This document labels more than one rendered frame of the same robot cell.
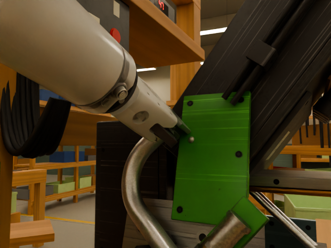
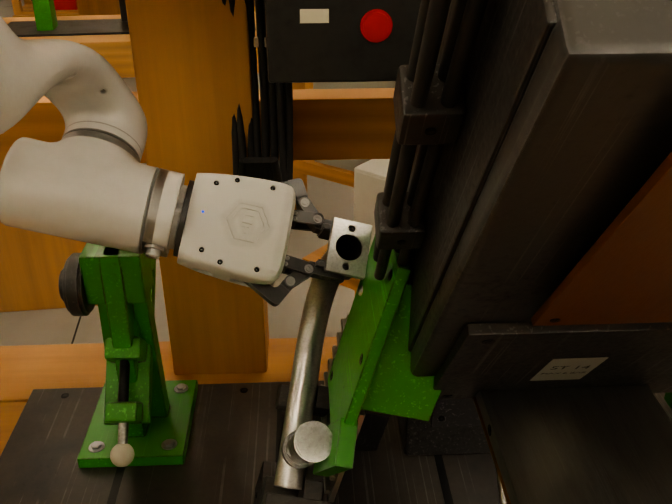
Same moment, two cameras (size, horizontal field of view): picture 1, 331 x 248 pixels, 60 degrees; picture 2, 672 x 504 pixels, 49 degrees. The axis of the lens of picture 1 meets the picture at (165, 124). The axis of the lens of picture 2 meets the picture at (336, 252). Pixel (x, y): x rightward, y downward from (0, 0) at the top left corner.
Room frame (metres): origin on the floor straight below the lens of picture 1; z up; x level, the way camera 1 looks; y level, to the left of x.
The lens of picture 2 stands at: (0.15, -0.56, 1.57)
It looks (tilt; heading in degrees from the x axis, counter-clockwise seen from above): 28 degrees down; 61
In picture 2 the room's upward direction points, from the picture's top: straight up
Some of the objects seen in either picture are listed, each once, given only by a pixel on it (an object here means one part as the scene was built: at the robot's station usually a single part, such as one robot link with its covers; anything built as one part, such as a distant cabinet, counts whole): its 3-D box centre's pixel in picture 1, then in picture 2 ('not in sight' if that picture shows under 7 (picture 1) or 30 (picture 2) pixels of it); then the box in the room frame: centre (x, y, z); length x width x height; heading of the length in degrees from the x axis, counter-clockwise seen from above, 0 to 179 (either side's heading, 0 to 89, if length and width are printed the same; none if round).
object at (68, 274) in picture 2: not in sight; (76, 284); (0.25, 0.24, 1.12); 0.07 x 0.03 x 0.08; 63
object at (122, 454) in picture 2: not in sight; (122, 437); (0.26, 0.14, 0.96); 0.06 x 0.03 x 0.06; 63
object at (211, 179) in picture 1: (217, 154); (396, 331); (0.49, -0.09, 1.17); 0.13 x 0.12 x 0.20; 153
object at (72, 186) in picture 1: (68, 147); not in sight; (6.19, 2.08, 1.14); 2.45 x 0.55 x 2.28; 158
